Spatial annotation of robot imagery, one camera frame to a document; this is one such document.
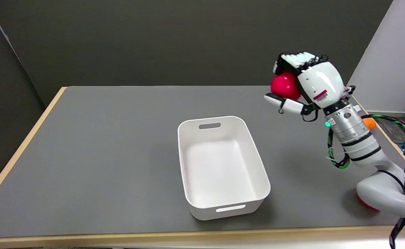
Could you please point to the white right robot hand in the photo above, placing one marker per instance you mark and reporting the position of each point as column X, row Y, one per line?
column 320, row 81

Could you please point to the red ball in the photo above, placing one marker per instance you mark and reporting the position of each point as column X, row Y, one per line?
column 284, row 86

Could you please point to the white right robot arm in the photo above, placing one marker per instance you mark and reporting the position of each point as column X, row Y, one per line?
column 365, row 148

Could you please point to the white plastic box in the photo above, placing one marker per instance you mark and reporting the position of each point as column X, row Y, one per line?
column 219, row 166

